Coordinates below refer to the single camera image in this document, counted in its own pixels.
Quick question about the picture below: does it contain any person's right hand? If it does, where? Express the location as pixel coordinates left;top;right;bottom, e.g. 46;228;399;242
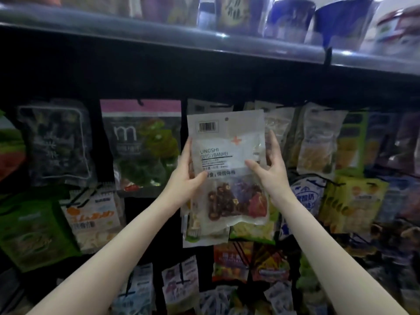
245;128;293;204

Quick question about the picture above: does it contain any person's left hand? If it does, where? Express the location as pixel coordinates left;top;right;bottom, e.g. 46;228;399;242
161;137;210;207

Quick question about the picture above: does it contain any blue white yogurt candy bag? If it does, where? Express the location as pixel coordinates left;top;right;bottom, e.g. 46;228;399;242
279;174;330;242

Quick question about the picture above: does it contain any white dried fruit pouch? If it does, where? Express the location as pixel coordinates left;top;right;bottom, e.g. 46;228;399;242
187;109;271;235

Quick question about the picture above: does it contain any white yellow banana-chip snack bag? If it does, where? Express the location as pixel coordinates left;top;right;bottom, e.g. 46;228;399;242
182;206;232;249

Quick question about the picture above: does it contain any kiwi slices pouch pink top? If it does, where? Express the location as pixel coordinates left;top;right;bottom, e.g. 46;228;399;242
100;98;182;198

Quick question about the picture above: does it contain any green yellow-fruit snack bag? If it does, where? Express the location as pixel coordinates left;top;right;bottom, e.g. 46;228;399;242
230;206;281;246

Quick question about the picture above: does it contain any white dried pineapple packet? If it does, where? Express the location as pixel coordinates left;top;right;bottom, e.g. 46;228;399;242
297;103;350;176

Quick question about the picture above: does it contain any clear dark-fruit snack bag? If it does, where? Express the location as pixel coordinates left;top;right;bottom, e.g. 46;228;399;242
187;98;235;117

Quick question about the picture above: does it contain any green dried mango packet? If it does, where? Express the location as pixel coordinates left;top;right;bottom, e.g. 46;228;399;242
336;111;370;179

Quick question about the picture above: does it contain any yellow orange-cube snack bag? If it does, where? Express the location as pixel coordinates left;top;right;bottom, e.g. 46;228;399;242
319;175;390;235

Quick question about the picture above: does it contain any colourful fruit candy snack bag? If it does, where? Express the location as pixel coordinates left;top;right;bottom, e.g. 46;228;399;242
213;242;255;284

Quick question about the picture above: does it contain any white orange gummy packet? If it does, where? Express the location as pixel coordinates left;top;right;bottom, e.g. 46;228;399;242
60;187;127;255

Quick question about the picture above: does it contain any row of small white pouches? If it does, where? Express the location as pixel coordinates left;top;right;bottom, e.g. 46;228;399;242
110;255;201;315

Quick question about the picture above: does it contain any row of white blue pouches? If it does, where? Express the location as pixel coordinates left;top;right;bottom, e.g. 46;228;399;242
199;280;298;315

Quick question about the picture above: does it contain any blue fruit roll candy packet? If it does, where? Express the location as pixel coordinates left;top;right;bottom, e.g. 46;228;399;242
377;177;420;225

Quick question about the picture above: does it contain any green snack pouch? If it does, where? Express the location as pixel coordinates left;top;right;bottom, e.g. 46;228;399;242
0;196;81;273

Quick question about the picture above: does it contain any person's right forearm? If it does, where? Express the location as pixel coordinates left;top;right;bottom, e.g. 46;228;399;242
276;190;408;315

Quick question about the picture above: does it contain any person's left forearm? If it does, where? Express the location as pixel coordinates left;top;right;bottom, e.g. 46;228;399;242
29;193;181;315

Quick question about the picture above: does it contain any row of blue white cups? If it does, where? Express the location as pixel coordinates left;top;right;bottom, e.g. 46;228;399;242
262;0;376;51

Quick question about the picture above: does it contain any white red-pattern cup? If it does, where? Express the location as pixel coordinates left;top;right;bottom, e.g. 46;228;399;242
376;4;420;61

